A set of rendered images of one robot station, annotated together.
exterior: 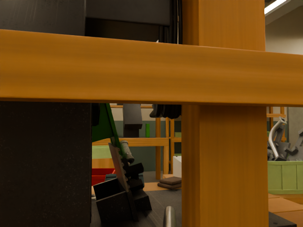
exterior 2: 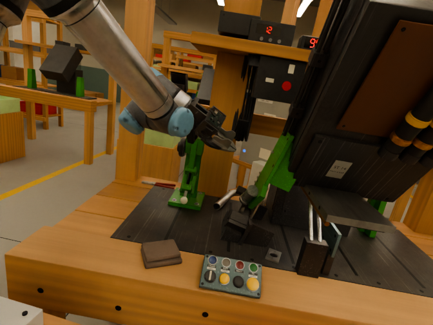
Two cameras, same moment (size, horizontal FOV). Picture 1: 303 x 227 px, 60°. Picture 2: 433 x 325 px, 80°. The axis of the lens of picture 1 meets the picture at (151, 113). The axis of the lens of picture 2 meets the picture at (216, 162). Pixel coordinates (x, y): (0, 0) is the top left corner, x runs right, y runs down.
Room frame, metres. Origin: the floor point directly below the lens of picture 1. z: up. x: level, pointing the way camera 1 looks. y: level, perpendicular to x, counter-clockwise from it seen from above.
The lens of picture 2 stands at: (1.62, 0.19, 1.37)
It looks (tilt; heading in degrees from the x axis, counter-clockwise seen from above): 17 degrees down; 197
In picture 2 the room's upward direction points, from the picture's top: 10 degrees clockwise
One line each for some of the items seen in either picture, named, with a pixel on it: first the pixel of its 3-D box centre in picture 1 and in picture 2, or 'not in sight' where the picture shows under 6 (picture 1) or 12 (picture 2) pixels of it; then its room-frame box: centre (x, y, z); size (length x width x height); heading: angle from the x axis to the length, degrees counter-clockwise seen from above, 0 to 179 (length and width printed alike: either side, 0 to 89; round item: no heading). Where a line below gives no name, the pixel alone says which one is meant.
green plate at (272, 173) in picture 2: (98, 118); (282, 164); (0.81, 0.16, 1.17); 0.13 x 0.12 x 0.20; 105
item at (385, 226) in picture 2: not in sight; (330, 193); (0.81, 0.32, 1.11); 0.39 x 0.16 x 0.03; 15
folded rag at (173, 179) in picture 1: (172, 182); (161, 253); (1.08, -0.09, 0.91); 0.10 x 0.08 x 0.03; 133
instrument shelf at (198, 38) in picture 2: not in sight; (307, 60); (0.48, 0.15, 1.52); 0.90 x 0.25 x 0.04; 105
